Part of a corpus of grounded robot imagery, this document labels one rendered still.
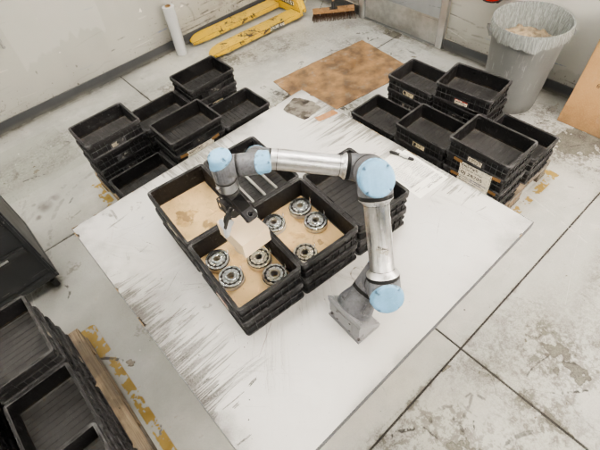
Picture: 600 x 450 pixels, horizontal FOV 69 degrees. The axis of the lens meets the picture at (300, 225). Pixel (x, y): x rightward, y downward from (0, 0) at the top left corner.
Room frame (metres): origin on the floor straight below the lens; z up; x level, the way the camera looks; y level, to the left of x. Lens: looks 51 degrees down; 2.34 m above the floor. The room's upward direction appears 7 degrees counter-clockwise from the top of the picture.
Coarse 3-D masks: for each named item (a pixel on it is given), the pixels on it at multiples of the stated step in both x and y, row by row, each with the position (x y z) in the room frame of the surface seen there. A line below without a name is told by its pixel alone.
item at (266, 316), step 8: (208, 280) 1.01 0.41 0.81; (296, 288) 0.91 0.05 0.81; (288, 296) 0.89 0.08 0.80; (296, 296) 0.92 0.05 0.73; (224, 304) 0.94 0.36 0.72; (272, 304) 0.85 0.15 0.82; (280, 304) 0.88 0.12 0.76; (288, 304) 0.90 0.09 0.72; (232, 312) 0.85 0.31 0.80; (264, 312) 0.83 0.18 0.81; (272, 312) 0.86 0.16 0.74; (280, 312) 0.87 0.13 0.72; (256, 320) 0.80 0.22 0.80; (264, 320) 0.83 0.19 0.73; (248, 328) 0.79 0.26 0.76; (256, 328) 0.81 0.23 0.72
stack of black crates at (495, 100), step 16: (464, 64) 2.63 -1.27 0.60; (448, 80) 2.59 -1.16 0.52; (464, 80) 2.60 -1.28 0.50; (480, 80) 2.53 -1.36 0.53; (496, 80) 2.45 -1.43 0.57; (448, 96) 2.41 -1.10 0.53; (464, 96) 2.33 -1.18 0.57; (480, 96) 2.40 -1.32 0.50; (496, 96) 2.24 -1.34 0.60; (448, 112) 2.38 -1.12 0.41; (464, 112) 2.29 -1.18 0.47; (480, 112) 2.23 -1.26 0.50; (496, 112) 2.30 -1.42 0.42
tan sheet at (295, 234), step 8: (280, 208) 1.34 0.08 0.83; (312, 208) 1.31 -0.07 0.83; (288, 216) 1.28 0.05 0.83; (288, 224) 1.24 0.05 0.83; (296, 224) 1.23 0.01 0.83; (328, 224) 1.21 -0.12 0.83; (288, 232) 1.19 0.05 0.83; (296, 232) 1.19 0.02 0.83; (304, 232) 1.18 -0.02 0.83; (328, 232) 1.16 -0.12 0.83; (336, 232) 1.16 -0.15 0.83; (288, 240) 1.15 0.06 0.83; (296, 240) 1.14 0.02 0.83; (304, 240) 1.14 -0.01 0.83; (312, 240) 1.13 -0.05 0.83; (320, 240) 1.12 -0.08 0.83; (328, 240) 1.12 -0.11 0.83; (320, 248) 1.08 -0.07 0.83
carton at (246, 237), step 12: (240, 216) 1.07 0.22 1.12; (240, 228) 1.01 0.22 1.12; (252, 228) 1.00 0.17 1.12; (264, 228) 1.00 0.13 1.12; (228, 240) 1.02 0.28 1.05; (240, 240) 0.95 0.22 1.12; (252, 240) 0.95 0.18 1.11; (264, 240) 0.98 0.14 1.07; (240, 252) 0.95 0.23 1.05; (252, 252) 0.94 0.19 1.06
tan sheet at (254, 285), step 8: (216, 248) 1.15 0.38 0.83; (224, 248) 1.15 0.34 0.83; (232, 248) 1.14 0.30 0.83; (232, 256) 1.10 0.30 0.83; (240, 256) 1.09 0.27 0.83; (272, 256) 1.07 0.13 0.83; (232, 264) 1.06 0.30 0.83; (240, 264) 1.05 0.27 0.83; (248, 272) 1.01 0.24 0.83; (256, 272) 1.00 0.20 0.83; (288, 272) 0.98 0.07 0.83; (248, 280) 0.97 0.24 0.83; (256, 280) 0.96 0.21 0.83; (240, 288) 0.94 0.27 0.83; (248, 288) 0.93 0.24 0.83; (256, 288) 0.93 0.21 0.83; (264, 288) 0.92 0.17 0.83; (232, 296) 0.90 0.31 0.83; (240, 296) 0.90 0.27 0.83; (248, 296) 0.89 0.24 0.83; (240, 304) 0.86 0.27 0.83
